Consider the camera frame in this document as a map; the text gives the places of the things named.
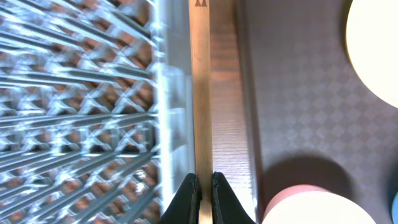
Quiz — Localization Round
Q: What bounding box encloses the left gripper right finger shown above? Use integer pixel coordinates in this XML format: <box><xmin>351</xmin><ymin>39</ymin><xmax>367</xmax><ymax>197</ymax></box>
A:
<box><xmin>211</xmin><ymin>172</ymin><xmax>254</xmax><ymax>224</ymax></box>

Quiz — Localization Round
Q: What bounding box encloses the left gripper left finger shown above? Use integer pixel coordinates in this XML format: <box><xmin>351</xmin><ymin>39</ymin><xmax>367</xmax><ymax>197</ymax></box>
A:
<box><xmin>159</xmin><ymin>173</ymin><xmax>202</xmax><ymax>224</ymax></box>

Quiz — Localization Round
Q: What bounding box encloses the pink bowl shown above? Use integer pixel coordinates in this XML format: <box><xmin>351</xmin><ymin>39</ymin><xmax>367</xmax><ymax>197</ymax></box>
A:
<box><xmin>262</xmin><ymin>184</ymin><xmax>376</xmax><ymax>224</ymax></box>

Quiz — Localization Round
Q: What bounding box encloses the wooden chopstick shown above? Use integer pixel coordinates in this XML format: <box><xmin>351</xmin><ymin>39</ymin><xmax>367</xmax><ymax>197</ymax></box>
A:
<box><xmin>188</xmin><ymin>0</ymin><xmax>213</xmax><ymax>223</ymax></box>

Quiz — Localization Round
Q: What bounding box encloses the light blue bowl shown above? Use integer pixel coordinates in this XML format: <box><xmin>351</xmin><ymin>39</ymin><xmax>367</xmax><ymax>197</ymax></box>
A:
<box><xmin>391</xmin><ymin>193</ymin><xmax>398</xmax><ymax>224</ymax></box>

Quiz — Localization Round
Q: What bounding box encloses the dark brown serving tray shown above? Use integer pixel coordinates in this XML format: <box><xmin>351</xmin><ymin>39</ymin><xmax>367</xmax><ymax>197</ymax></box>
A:
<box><xmin>236</xmin><ymin>0</ymin><xmax>397</xmax><ymax>223</ymax></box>

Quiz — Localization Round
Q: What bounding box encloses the grey dish rack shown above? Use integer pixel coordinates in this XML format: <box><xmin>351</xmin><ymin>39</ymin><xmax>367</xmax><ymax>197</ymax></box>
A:
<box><xmin>1</xmin><ymin>0</ymin><xmax>195</xmax><ymax>223</ymax></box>

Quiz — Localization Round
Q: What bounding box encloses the yellow plate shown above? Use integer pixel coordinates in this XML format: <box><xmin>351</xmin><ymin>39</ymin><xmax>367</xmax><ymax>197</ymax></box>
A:
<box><xmin>346</xmin><ymin>0</ymin><xmax>397</xmax><ymax>107</ymax></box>

